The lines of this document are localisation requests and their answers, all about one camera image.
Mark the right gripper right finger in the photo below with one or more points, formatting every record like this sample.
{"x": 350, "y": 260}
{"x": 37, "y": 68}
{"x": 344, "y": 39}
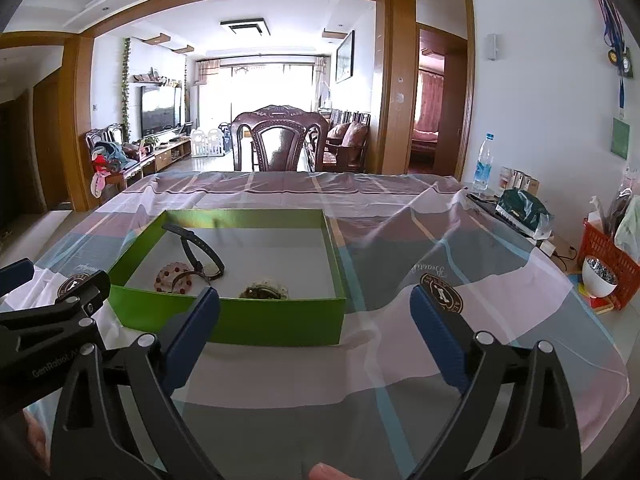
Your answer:
{"x": 515, "y": 418}

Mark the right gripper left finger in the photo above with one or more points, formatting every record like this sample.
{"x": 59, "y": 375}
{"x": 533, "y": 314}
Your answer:
{"x": 92, "y": 438}

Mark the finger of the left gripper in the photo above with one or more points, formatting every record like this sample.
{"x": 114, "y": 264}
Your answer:
{"x": 81, "y": 301}
{"x": 15, "y": 275}

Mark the black eyeglasses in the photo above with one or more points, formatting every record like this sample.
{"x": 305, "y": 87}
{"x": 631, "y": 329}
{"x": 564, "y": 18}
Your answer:
{"x": 201, "y": 262}

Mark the person's hand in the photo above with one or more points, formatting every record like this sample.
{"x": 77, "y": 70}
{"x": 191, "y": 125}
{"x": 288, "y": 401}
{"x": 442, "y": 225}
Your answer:
{"x": 323, "y": 471}

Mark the wooden armchair with clothes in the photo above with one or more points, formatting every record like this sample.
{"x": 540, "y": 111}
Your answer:
{"x": 113, "y": 160}

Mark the wooden tv cabinet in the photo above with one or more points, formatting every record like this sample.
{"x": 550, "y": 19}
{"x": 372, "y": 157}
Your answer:
{"x": 165, "y": 155}

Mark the white bowl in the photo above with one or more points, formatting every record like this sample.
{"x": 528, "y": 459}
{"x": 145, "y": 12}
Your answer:
{"x": 599, "y": 280}

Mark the pink grey patterned tablecloth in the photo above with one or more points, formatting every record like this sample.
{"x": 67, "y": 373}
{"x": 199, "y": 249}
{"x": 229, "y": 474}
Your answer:
{"x": 374, "y": 403}

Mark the red plastic basket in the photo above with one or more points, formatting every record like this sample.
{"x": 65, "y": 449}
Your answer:
{"x": 596, "y": 244}

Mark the green cardboard box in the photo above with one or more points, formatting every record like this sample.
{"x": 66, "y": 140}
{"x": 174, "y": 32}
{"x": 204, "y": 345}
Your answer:
{"x": 283, "y": 285}

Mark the black television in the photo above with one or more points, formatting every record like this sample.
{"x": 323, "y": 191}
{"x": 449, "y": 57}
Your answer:
{"x": 160, "y": 109}

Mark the dark green bag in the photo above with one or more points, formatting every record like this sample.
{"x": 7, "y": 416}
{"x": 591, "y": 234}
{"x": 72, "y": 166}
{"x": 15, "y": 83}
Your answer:
{"x": 526, "y": 213}

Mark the dark wooden chair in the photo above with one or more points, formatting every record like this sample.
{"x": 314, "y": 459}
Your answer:
{"x": 278, "y": 133}

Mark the plastic water bottle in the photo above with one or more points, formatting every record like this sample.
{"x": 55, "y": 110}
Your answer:
{"x": 483, "y": 165}

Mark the wooden sofa with cushions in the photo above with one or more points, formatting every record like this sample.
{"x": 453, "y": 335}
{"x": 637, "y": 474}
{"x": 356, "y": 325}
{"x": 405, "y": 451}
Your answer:
{"x": 347, "y": 142}

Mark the framed wall picture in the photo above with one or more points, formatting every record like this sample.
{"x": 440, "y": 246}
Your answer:
{"x": 344, "y": 61}

